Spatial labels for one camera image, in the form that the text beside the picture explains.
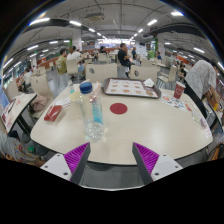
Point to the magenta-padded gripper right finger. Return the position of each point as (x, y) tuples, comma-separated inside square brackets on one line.
[(164, 165)]

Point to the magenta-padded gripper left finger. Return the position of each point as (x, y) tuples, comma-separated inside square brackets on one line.
[(58, 165)]

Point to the clear blue-capped water bottle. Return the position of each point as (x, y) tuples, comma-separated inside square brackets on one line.
[(90, 116)]

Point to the flat red pouch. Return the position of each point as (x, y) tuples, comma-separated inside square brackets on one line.
[(53, 113)]

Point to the white card with red border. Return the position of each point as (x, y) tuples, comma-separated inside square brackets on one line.
[(62, 102)]

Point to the printed paper flyer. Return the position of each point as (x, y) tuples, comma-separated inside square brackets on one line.
[(173, 102)]

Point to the pink bag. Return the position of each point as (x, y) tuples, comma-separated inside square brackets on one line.
[(38, 103)]

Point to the neighbouring beige table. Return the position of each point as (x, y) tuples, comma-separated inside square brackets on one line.
[(15, 108)]

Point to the flat round red coaster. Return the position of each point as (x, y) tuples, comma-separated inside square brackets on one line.
[(118, 108)]

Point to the red paper cup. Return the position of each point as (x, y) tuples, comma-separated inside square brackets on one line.
[(179, 90)]

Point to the crumpled white napkin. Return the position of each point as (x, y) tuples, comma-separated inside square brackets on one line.
[(148, 82)]

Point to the brown food tray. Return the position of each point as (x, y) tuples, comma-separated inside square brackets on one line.
[(130, 87)]

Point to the person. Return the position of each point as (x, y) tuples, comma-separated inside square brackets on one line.
[(75, 56), (26, 77), (61, 63), (122, 56), (200, 78)]

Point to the beige chair with round hole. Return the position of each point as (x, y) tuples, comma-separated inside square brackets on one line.
[(145, 73), (101, 72)]

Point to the ceiling strip lights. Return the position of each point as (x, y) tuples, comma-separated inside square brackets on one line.
[(39, 21)]

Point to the ceiling air conditioner unit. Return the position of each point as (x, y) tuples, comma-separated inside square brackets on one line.
[(95, 16)]

